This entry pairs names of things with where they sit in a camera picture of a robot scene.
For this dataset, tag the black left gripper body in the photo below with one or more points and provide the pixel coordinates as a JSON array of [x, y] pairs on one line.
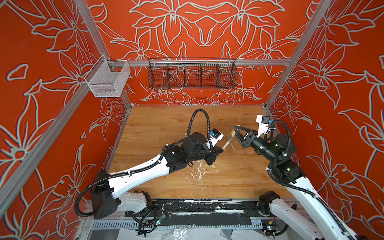
[[210, 155]]

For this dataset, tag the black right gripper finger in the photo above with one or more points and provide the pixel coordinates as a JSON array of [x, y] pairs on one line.
[[247, 130], [240, 138]]

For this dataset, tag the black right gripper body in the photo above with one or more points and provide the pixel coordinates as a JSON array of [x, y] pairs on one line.
[[249, 142]]

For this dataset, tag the beige pen cap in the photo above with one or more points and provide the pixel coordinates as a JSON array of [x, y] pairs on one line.
[[235, 130]]

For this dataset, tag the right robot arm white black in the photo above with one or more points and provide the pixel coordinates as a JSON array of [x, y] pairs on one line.
[[324, 223]]

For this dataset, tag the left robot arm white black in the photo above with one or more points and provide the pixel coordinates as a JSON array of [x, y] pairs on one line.
[[108, 190]]

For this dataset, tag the clear mesh bin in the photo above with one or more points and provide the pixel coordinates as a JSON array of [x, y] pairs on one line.
[[107, 79]]

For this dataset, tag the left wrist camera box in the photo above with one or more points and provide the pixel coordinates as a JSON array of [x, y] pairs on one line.
[[215, 136]]

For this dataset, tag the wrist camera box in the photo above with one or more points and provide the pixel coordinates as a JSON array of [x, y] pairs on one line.
[[215, 136], [264, 127]]

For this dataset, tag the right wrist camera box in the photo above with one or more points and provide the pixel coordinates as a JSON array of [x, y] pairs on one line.
[[264, 127]]

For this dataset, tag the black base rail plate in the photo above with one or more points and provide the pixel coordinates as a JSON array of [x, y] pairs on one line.
[[164, 208]]

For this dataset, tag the black wire basket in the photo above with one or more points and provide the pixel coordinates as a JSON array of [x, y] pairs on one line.
[[192, 74]]

